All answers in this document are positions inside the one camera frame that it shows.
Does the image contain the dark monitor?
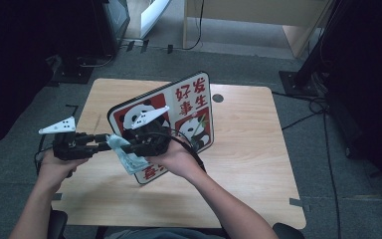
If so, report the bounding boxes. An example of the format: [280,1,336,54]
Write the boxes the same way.
[93,0,131,58]

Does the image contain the person's right hand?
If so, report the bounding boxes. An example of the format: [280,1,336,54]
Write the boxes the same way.
[145,136,201,179]

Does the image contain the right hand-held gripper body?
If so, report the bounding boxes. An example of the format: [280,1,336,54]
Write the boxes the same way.
[122,106,172,157]

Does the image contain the light wooden cabinet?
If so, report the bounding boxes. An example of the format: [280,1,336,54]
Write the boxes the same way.
[182,0,332,59]

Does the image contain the long black floor cable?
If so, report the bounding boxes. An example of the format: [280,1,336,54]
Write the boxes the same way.
[322,113,342,239]

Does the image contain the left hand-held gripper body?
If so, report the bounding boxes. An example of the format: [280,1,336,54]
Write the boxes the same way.
[38,116,88,161]

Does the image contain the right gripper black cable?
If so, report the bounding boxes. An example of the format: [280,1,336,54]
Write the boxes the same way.
[165,132,207,173]

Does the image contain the black hanging cable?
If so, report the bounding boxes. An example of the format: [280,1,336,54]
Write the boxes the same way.
[182,0,205,52]

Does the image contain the black metal stand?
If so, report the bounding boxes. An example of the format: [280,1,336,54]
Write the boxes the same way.
[278,0,344,98]

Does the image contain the person's grey trousers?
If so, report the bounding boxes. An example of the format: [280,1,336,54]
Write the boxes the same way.
[107,228,227,239]

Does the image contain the panda picture board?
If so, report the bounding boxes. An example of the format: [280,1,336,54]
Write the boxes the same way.
[107,71,215,185]

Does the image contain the person's left hand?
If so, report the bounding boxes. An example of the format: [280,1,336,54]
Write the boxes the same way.
[38,150,90,190]

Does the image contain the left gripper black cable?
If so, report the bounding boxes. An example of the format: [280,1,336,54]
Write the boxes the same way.
[34,133,56,175]

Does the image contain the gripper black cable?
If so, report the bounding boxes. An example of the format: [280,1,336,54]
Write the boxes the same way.
[165,132,207,173]
[34,133,56,175]

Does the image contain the light blue cloth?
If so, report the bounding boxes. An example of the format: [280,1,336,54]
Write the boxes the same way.
[106,133,150,176]

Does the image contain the black stand base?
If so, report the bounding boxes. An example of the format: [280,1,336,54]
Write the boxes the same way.
[51,54,94,84]

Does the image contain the white panel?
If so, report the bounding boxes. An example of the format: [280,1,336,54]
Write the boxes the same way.
[140,0,172,39]

